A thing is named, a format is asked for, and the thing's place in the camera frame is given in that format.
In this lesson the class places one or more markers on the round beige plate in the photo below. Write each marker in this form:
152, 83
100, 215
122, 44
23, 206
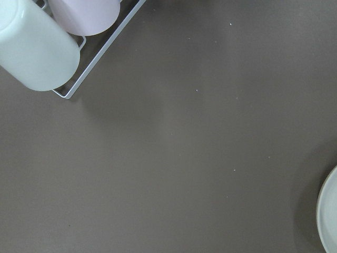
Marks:
326, 213

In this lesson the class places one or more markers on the pink cup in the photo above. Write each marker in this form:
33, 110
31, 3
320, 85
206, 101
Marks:
85, 18

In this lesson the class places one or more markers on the white wire cup rack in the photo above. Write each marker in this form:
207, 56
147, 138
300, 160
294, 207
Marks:
92, 48

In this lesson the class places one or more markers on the pale green cup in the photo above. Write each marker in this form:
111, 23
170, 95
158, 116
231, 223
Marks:
34, 48

